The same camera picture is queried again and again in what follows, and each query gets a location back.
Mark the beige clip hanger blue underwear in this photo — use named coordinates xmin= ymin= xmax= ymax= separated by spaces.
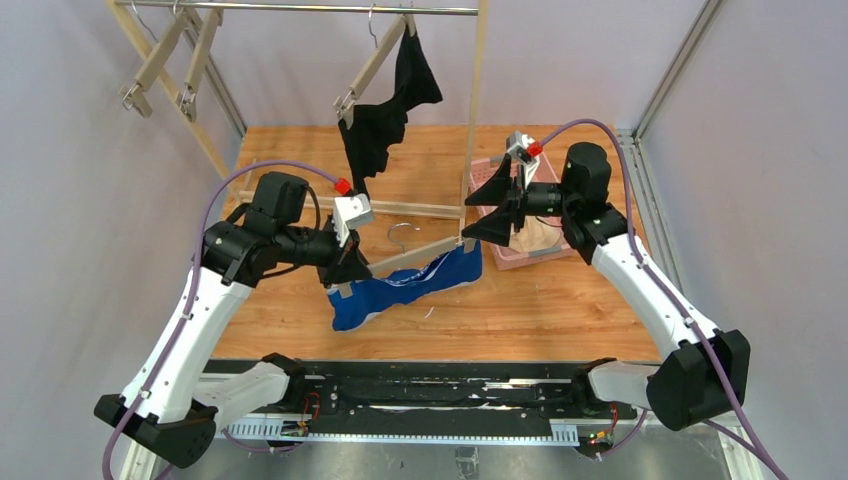
xmin=332 ymin=236 xmax=476 ymax=295

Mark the beige clip hanger cream underwear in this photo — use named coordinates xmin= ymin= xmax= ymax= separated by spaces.
xmin=176 ymin=7 xmax=223 ymax=123

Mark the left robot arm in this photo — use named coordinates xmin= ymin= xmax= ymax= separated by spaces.
xmin=94 ymin=172 xmax=374 ymax=469

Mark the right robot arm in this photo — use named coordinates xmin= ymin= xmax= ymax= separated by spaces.
xmin=462 ymin=142 xmax=751 ymax=431

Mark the beige clip hanger black underwear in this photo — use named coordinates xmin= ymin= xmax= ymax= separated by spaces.
xmin=334 ymin=4 xmax=416 ymax=129

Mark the empty beige clip hanger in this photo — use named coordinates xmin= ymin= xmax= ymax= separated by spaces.
xmin=121 ymin=1 xmax=188 ymax=118

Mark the pink plastic basket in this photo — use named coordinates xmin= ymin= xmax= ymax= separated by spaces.
xmin=469 ymin=154 xmax=577 ymax=270

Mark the wooden clothes rack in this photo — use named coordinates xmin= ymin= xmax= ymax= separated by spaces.
xmin=105 ymin=0 xmax=490 ymax=266

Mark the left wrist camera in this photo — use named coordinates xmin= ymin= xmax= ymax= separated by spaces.
xmin=331 ymin=178 xmax=376 ymax=247

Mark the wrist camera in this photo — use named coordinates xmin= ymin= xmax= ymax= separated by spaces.
xmin=331 ymin=178 xmax=376 ymax=247
xmin=506 ymin=130 xmax=543 ymax=189

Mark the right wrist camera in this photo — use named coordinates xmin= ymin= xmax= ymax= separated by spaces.
xmin=506 ymin=130 xmax=543 ymax=189

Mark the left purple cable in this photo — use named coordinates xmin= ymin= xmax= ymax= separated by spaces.
xmin=100 ymin=160 xmax=342 ymax=480

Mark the purple cable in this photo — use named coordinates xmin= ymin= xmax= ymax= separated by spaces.
xmin=539 ymin=119 xmax=790 ymax=480
xmin=100 ymin=160 xmax=342 ymax=480

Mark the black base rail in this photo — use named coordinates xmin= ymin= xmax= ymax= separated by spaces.
xmin=175 ymin=357 xmax=710 ymax=442

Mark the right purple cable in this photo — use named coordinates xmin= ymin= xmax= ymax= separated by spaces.
xmin=539 ymin=119 xmax=790 ymax=480

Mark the aluminium frame post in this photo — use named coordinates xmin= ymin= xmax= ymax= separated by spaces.
xmin=631 ymin=0 xmax=725 ymax=143

